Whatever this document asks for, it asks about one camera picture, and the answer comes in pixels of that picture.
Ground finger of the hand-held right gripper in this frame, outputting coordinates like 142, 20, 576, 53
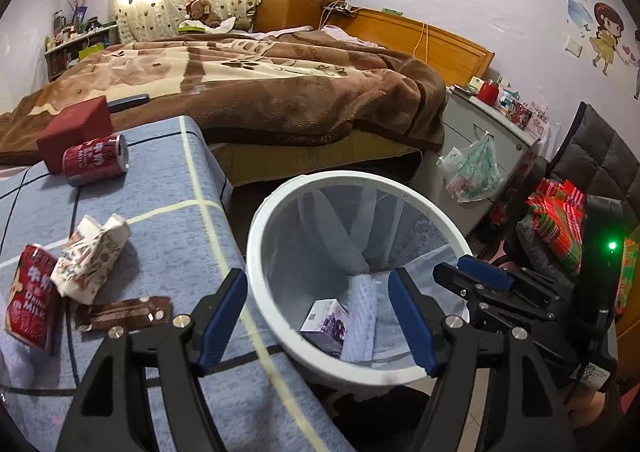
457, 254, 568, 327
432, 262, 516, 333

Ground green printed plastic bag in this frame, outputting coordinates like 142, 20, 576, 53
436, 137, 503, 204

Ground red drink can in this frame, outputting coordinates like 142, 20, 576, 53
61, 133, 130, 187

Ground brown coffee sachet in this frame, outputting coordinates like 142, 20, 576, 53
75, 296, 172, 333

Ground red green plaid cloth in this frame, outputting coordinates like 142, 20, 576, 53
525, 179, 588, 275

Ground brown teddy bear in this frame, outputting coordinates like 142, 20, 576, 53
185, 0, 223, 28

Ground cartoon wall sticker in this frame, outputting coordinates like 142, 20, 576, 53
565, 0, 640, 100

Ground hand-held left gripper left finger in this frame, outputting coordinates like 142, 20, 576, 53
55, 268, 249, 452

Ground cluttered white shelf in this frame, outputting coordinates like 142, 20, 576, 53
44, 22, 121, 82

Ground blue checked sheet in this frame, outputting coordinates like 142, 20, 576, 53
0, 115, 351, 452

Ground dark grey chair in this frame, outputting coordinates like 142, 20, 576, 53
515, 102, 640, 277

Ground person's right hand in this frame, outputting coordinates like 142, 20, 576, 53
570, 389, 621, 435

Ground wooden headboard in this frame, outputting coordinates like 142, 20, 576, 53
345, 8, 496, 88

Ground colourful small boxes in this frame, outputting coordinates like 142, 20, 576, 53
497, 86, 533, 127

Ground white paper carton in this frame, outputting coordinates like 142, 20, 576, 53
50, 213, 132, 305

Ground dark red box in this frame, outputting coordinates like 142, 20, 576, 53
37, 96, 113, 173

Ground small white purple carton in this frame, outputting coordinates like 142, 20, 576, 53
300, 298, 351, 358

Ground dark flat phone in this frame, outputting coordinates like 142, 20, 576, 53
107, 92, 151, 113

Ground white nightstand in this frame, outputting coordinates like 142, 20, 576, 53
420, 84, 543, 237

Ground red milk can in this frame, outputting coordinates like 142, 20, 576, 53
5, 243, 61, 350

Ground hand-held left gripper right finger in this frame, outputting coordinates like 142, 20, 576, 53
387, 268, 571, 452

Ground white mesh trash bin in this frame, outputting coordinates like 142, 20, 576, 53
246, 172, 476, 388

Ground white foam fruit net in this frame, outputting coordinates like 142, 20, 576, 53
342, 277, 383, 364

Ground brown patterned blanket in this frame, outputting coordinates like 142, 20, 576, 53
0, 26, 448, 167

